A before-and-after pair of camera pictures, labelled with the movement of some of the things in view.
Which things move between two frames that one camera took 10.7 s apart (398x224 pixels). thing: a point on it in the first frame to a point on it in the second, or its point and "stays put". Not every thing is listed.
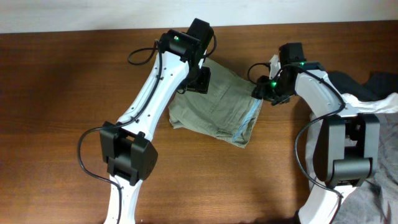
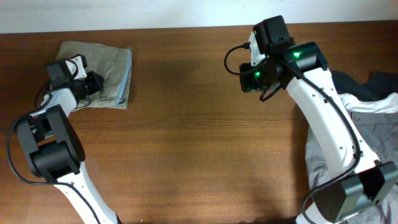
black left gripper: [199, 82] to [94, 82]
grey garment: [374, 200] stays put
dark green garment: [378, 85] stays put
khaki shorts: [227, 111] to [113, 63]
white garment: [388, 104] stays put
